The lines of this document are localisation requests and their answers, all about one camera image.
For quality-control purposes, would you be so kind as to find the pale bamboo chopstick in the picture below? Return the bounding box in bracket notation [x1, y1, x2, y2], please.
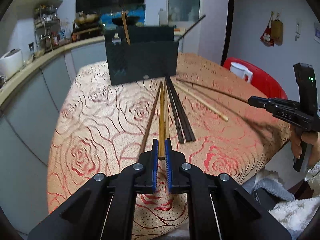
[172, 81, 229, 122]

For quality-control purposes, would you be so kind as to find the black chopstick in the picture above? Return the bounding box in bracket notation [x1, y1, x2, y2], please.
[166, 76, 196, 142]
[165, 77, 184, 144]
[165, 75, 191, 142]

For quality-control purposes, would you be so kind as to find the tan wooden chopstick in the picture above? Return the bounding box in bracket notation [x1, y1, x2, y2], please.
[158, 84, 165, 160]

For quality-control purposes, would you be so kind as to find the dark brown chopstick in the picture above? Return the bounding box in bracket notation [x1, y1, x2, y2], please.
[139, 82, 163, 154]

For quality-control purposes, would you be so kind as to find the brown wooden chopstick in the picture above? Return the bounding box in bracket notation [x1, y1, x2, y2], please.
[121, 11, 131, 46]

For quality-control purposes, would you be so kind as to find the person's right hand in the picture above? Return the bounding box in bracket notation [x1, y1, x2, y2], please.
[290, 126, 320, 168]

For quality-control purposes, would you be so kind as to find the red plastic chair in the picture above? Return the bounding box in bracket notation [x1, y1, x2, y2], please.
[222, 57, 287, 99]

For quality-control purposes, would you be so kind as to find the red hanging cloth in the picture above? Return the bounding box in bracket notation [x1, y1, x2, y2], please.
[260, 11, 274, 47]

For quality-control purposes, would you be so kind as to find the brown hanging board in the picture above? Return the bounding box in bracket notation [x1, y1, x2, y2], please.
[271, 17, 283, 46]

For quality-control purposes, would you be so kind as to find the rose pattern tablecloth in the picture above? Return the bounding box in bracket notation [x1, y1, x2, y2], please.
[47, 52, 292, 240]

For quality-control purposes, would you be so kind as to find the dark green utensil holder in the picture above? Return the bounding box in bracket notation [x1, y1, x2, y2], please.
[104, 26, 178, 86]

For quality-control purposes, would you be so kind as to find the frosted glass window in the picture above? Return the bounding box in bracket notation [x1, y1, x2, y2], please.
[168, 0, 200, 22]

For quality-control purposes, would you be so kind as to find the white plastic bottle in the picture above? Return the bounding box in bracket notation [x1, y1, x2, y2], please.
[158, 9, 168, 26]

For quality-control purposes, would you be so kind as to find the black wok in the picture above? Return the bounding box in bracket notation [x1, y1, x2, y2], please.
[112, 16, 140, 27]

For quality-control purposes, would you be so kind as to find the white rice cooker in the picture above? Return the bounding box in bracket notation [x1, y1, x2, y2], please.
[0, 49, 24, 79]

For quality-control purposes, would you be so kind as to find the small dark bottle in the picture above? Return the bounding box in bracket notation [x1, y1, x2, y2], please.
[28, 42, 35, 57]

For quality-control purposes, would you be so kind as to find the bronze cooking pot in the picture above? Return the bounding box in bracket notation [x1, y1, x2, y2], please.
[74, 11, 100, 27]

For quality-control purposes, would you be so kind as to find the metal spice rack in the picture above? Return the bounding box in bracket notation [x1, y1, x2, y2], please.
[34, 4, 60, 51]

